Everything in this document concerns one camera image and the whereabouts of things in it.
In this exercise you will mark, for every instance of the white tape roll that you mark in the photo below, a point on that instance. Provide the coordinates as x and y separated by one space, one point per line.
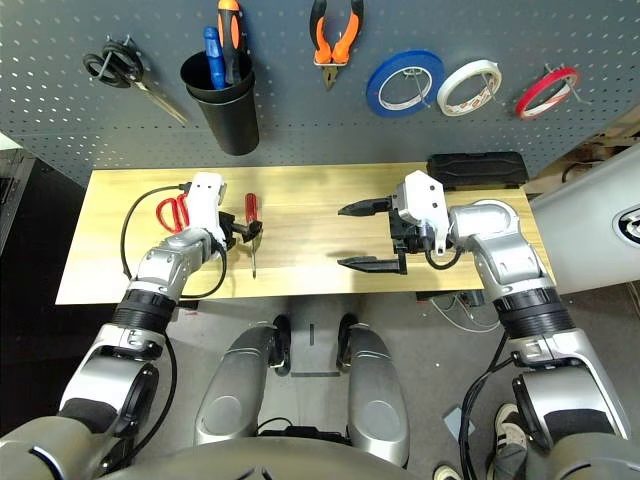
465 69

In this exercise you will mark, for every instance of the grey foot pedal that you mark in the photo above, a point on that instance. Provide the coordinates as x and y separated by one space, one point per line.
459 421

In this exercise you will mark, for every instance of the white black sneaker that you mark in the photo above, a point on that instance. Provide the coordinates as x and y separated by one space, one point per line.
510 422
447 474

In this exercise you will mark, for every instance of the silver left robot leg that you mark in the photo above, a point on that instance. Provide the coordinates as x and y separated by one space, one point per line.
235 390

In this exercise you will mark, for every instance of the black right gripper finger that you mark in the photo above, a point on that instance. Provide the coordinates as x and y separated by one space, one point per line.
365 207
372 265

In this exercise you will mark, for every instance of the blue tape roll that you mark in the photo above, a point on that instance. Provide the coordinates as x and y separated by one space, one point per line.
375 90

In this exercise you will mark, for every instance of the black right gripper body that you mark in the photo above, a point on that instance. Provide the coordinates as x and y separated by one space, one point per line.
405 237

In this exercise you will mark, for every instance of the red tape roll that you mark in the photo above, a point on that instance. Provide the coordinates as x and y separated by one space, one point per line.
530 97

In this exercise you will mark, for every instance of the orange black screwdriver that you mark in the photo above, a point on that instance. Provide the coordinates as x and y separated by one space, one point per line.
230 30

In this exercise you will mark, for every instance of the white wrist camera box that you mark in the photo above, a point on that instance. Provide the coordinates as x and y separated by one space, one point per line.
422 200
205 205

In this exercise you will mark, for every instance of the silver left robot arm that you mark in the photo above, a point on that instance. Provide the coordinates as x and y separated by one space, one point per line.
165 270

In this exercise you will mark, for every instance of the black floor device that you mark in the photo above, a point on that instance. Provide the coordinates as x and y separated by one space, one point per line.
300 432

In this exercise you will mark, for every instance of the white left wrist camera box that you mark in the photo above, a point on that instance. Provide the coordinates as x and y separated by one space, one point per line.
205 205

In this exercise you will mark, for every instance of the black tool case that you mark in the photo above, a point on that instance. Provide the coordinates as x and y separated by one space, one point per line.
480 167

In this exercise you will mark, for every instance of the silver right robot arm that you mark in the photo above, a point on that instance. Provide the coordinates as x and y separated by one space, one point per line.
505 250

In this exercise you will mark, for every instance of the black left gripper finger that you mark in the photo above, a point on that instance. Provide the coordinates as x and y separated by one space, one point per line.
250 226
249 237

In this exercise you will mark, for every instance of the orange black needle-nose pliers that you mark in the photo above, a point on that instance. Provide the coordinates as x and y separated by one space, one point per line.
345 45

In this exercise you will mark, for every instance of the black plastic cup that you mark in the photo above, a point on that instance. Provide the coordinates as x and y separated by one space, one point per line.
230 125

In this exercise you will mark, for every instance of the grey trouser leg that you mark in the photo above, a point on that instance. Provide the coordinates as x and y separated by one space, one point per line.
507 462

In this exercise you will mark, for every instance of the silver right robot leg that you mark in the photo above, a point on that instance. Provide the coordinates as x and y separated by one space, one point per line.
375 400

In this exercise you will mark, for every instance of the brown cardboard box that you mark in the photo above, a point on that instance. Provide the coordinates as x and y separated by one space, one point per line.
615 135

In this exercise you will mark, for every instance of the dark grey pegboard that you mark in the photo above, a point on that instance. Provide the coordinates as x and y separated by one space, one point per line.
300 125

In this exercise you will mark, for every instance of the metal peg hook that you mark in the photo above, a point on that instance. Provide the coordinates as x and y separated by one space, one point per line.
580 95

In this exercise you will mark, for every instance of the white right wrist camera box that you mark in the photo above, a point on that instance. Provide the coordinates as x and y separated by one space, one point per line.
422 200

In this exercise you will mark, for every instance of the silver robot leg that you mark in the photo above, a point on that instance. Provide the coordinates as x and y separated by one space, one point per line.
375 400
235 390

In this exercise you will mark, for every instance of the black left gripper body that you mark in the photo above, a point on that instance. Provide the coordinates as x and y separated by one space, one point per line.
230 230

